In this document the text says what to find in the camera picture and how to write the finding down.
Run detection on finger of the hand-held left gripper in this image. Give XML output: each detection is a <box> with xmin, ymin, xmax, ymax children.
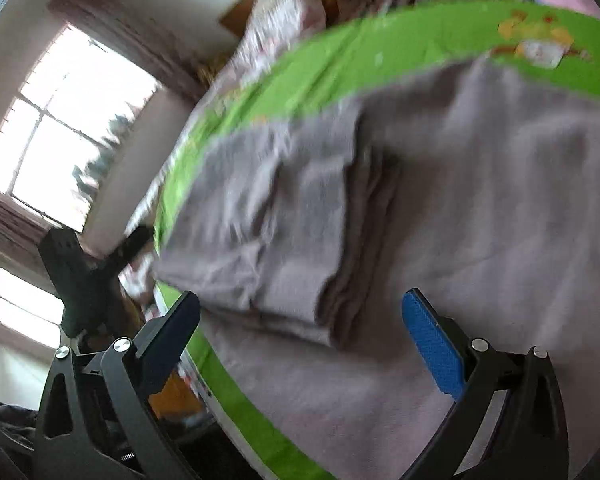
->
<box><xmin>100</xmin><ymin>225</ymin><xmax>157</xmax><ymax>279</ymax></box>

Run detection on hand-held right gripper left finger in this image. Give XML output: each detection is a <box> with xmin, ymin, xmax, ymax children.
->
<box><xmin>32</xmin><ymin>290</ymin><xmax>202</xmax><ymax>480</ymax></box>

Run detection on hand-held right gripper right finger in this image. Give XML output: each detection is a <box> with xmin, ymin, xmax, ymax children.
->
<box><xmin>401</xmin><ymin>287</ymin><xmax>571</xmax><ymax>480</ymax></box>

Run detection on lilac pants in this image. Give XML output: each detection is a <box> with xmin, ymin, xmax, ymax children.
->
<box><xmin>152</xmin><ymin>57</ymin><xmax>600</xmax><ymax>480</ymax></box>

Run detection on window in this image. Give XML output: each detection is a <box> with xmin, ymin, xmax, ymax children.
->
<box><xmin>0</xmin><ymin>246</ymin><xmax>67</xmax><ymax>352</ymax></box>
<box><xmin>0</xmin><ymin>22</ymin><xmax>162</xmax><ymax>234</ymax></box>

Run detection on orange object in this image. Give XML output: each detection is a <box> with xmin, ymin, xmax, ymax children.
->
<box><xmin>149</xmin><ymin>372</ymin><xmax>207</xmax><ymax>417</ymax></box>

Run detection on plain wooden headboard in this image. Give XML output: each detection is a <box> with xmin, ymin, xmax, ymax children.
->
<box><xmin>219</xmin><ymin>0</ymin><xmax>268</xmax><ymax>37</ymax></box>

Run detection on zigzag patterned quilt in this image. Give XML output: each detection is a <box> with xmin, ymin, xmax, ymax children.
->
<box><xmin>125</xmin><ymin>0</ymin><xmax>328</xmax><ymax>306</ymax></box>

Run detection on green blanket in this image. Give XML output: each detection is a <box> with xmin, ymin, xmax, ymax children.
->
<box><xmin>152</xmin><ymin>0</ymin><xmax>600</xmax><ymax>480</ymax></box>

